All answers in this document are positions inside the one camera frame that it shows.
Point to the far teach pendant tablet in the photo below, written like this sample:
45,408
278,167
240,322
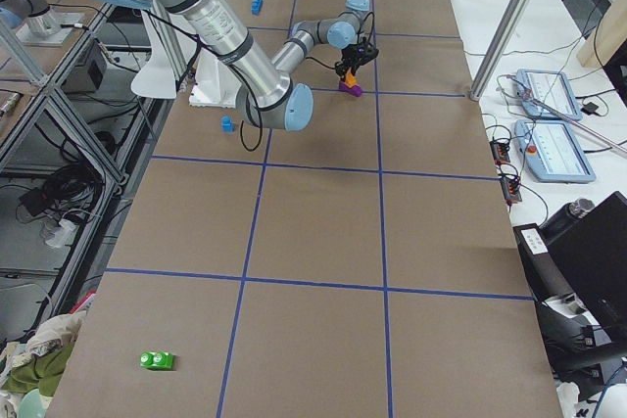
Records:
546,94

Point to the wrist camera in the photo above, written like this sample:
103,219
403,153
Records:
369,53

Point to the purple trapezoid block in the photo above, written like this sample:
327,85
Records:
353,90

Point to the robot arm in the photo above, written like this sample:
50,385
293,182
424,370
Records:
268,97

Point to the long blue studded brick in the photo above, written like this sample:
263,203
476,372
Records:
256,7

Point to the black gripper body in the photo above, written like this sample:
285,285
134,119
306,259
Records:
351,58

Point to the aluminium frame post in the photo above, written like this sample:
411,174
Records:
501,38

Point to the white chair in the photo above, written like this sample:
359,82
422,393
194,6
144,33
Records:
168,68

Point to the green block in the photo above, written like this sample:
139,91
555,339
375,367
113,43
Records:
157,360

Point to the orange trapezoid block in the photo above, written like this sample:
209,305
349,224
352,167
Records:
349,80

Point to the near teach pendant tablet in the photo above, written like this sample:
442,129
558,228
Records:
551,152

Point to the small blue block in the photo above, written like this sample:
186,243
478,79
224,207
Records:
227,124

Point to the teach pendant tablet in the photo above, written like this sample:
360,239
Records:
551,152
546,94

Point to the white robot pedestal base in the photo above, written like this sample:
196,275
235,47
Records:
215,85

